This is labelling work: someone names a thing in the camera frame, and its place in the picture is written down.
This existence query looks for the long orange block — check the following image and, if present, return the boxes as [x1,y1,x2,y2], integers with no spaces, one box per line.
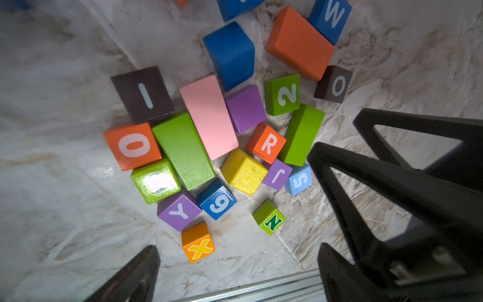
[265,6,335,81]

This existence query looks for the long green block right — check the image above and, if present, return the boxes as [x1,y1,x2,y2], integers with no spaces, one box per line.
[278,104,325,166]

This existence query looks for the long green block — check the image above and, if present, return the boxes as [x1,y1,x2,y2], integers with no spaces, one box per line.
[152,111,216,191]
[278,104,325,166]

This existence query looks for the blue 7 block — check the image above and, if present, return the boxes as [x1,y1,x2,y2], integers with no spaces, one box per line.
[217,0,264,22]

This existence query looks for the light blue 5 block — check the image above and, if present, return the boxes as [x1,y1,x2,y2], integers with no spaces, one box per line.
[284,163,312,196]

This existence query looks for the green I block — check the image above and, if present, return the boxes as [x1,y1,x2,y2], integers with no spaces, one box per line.
[131,158,181,205]

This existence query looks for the purple Y block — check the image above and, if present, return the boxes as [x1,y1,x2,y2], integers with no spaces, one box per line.
[157,188,202,232]

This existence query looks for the plain yellow block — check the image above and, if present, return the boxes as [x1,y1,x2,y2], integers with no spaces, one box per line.
[221,148,268,196]

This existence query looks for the long green block left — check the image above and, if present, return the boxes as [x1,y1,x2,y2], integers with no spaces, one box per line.
[152,111,216,191]

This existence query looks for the orange X block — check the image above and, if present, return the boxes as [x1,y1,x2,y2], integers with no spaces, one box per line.
[181,222,216,264]

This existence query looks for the green N block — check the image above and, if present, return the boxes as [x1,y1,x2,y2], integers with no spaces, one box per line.
[252,200,286,235]

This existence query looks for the dark brown I block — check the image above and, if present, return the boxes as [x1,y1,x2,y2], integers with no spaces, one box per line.
[111,65,174,124]

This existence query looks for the orange R block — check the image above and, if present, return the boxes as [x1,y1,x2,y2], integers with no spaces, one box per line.
[246,122,287,164]

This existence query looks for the plain blue block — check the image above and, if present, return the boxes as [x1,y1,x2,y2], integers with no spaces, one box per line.
[203,21,255,91]

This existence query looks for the green 2 block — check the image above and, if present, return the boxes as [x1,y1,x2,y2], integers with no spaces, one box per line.
[264,74,300,116]

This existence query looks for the blue 9 block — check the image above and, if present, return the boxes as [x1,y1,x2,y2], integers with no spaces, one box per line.
[197,178,236,220]

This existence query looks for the plain purple block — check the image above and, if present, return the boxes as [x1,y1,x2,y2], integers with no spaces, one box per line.
[225,84,267,134]

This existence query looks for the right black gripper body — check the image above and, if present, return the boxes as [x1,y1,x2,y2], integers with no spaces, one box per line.
[358,217,482,301]

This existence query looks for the blue W block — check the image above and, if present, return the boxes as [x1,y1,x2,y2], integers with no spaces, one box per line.
[308,0,352,45]

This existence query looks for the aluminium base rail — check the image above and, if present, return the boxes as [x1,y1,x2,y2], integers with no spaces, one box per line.
[181,269,327,301]

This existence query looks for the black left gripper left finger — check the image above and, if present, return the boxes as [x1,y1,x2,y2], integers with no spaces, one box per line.
[86,245,160,301]

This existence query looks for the dark brown O block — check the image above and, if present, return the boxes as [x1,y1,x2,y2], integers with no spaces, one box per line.
[314,65,353,103]

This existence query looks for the purple J block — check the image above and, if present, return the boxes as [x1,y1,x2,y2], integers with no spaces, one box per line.
[262,159,293,190]

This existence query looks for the orange 0 block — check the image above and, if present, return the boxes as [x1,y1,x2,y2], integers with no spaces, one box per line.
[104,122,162,171]

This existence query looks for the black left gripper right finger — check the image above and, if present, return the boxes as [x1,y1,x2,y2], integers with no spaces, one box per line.
[318,243,389,301]

